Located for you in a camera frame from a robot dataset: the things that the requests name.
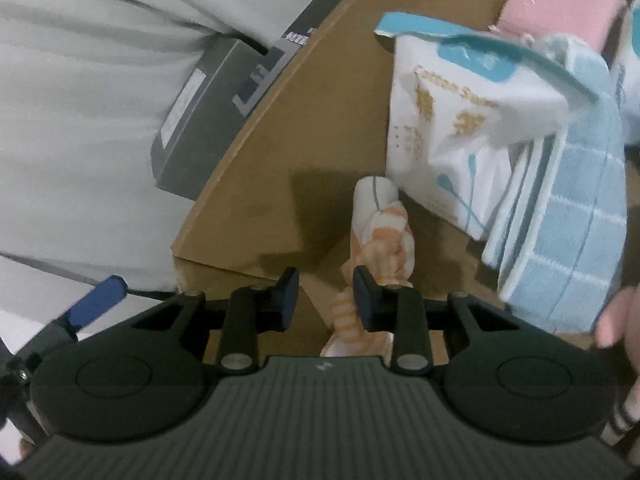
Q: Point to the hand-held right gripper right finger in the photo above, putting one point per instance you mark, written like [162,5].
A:
[362,301]

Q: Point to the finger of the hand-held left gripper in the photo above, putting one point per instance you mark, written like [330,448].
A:
[95,301]

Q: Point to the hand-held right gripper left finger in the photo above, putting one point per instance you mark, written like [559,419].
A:
[287,296]

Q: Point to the orange striped white cloth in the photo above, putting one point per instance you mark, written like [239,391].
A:
[385,240]

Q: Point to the cardboard box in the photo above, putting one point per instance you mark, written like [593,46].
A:
[325,125]

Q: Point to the grey bed sheet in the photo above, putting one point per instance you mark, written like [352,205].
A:
[75,110]

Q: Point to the white and teal tissue packet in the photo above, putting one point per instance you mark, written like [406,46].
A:
[440,125]

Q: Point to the dark grey box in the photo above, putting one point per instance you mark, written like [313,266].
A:
[210,110]

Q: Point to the light blue checked towel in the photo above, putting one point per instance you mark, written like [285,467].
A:
[565,220]

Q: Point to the grey striped sock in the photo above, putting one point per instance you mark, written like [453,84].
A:
[622,417]

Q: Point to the pink sponge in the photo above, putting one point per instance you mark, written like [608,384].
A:
[555,0]

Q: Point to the white packet with blue print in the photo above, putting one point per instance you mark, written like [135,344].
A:
[631,60]

